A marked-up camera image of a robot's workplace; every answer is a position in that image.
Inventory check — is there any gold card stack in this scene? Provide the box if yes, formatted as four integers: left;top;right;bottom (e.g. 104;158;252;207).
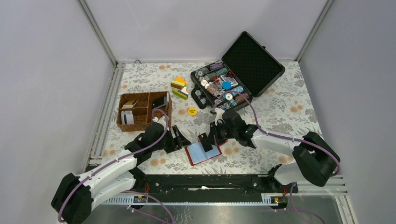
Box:
121;100;138;109

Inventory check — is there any blue dealer chip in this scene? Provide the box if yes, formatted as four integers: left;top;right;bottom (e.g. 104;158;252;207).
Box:
221;82;232;90

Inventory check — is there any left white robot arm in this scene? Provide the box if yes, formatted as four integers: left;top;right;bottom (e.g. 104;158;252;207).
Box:
51;116;191;224

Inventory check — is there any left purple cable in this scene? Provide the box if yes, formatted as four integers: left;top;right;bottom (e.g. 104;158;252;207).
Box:
57;108;176;224

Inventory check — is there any playing card deck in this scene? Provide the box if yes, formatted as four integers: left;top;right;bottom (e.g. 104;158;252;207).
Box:
220;75;238;88

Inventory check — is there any black poker chip case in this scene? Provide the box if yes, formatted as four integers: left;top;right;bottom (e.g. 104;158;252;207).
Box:
191;31;285;111

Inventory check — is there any brown wicker basket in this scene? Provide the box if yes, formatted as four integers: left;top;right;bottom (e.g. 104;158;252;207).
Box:
116;91;172;132

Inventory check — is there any white card stack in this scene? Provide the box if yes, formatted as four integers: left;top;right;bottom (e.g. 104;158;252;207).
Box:
120;111;134;125

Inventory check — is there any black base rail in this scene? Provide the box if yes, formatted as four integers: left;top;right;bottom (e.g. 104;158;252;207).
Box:
132;175;298;203

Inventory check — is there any red card holder wallet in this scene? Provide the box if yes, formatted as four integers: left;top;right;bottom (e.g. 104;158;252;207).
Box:
184;141;227;166

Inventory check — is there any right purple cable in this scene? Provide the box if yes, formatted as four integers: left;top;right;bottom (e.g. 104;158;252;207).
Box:
212;90;341;224

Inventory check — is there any purple cable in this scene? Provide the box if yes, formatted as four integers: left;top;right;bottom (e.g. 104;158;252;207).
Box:
57;108;176;224
212;90;341;224

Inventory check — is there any orange brown toy block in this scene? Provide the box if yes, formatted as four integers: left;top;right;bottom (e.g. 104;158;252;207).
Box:
170;76;186;90

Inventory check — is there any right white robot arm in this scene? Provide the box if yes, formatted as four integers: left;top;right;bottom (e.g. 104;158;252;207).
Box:
198;109;340;192

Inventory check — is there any floral tablecloth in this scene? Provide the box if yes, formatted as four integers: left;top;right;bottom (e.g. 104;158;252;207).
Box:
118;62;321;174

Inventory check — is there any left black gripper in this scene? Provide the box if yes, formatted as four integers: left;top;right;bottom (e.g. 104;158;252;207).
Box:
151;125;191;154

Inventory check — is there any yellow big blind button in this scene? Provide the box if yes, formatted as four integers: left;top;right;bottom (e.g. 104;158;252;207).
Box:
187;107;198;116

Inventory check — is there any black VIP card stack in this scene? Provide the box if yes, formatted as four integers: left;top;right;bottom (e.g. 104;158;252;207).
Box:
152;92;170;109

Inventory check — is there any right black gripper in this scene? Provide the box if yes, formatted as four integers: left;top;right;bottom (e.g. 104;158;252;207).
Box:
205;120;238;146

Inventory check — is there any green purple toy block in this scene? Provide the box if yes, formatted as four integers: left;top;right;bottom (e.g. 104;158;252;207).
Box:
172;87;189;100

